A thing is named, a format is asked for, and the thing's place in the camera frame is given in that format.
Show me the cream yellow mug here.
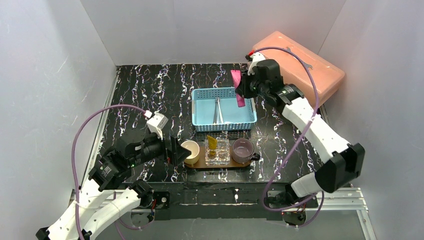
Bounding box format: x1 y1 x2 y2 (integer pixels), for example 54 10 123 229
181 140 200 165

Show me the brown wooden oval tray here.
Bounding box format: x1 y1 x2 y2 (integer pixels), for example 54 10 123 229
184 146 253 169

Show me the pink toothpaste tube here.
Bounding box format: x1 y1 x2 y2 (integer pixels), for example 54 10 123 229
230 69 246 108

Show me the yellow toothpaste tube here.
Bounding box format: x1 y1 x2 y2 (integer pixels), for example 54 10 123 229
207 135 218 157

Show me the light blue plastic basket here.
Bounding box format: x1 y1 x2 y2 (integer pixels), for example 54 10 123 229
191 87 257 132

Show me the clear plastic package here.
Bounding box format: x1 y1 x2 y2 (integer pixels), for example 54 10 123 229
204 137 231 166

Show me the purple translucent cup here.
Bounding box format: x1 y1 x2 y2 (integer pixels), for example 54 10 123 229
231 138 261 164

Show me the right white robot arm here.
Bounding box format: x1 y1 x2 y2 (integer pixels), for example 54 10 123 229
235 59 365 202

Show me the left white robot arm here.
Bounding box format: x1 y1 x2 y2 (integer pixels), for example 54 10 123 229
36 132 192 240

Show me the grey toothbrush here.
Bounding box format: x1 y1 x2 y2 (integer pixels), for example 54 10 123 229
213 97 218 124

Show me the silver open-end wrench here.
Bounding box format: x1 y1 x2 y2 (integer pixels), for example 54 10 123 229
286 47 313 70

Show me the pink plastic toolbox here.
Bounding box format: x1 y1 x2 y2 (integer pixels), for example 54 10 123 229
252 31 345 107

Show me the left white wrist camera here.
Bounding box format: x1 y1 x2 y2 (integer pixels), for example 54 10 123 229
144 110 169 140

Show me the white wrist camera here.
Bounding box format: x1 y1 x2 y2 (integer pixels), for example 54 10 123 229
245 51 266 75
144 110 169 140

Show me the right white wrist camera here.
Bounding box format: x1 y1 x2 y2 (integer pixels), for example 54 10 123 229
245 51 266 75

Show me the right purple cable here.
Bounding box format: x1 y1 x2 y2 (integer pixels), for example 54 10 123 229
248 46 326 229

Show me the purple cable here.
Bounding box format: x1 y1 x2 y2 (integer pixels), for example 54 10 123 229
248 46 326 229
71 104 153 240

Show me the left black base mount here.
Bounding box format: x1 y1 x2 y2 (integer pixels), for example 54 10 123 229
136 191 171 210

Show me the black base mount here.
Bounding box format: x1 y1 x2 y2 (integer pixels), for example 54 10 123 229
136 191 171 210
264 190 319 210

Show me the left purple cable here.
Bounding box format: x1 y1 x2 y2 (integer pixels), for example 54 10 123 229
71 104 153 240

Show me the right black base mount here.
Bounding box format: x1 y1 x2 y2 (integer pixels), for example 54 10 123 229
264 190 319 210

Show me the aluminium frame rail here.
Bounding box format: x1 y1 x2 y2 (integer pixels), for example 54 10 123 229
66 187 369 213

